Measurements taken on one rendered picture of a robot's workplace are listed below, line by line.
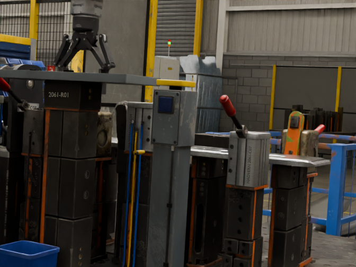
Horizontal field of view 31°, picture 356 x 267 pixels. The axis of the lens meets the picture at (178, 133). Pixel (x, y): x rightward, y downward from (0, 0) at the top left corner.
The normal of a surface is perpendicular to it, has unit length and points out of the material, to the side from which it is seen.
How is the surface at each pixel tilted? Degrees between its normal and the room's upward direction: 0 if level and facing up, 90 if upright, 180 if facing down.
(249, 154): 90
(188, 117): 90
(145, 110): 90
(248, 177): 90
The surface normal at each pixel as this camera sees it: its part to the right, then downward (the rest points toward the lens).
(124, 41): 0.86, 0.08
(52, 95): -0.48, 0.02
